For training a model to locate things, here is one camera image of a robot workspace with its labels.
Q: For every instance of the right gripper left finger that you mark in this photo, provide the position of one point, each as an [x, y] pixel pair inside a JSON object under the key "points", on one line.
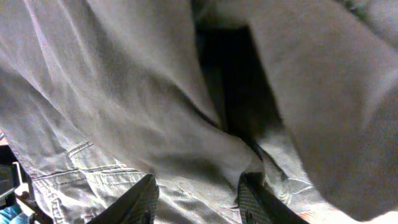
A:
{"points": [[136, 206]]}

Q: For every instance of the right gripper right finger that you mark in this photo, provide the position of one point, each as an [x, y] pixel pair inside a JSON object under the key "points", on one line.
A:
{"points": [[258, 206]]}

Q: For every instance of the blue denim garment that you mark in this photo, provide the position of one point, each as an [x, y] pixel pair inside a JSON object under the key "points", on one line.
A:
{"points": [[13, 215]]}

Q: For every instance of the grey shorts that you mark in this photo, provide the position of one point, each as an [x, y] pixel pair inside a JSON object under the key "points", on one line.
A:
{"points": [[96, 95]]}

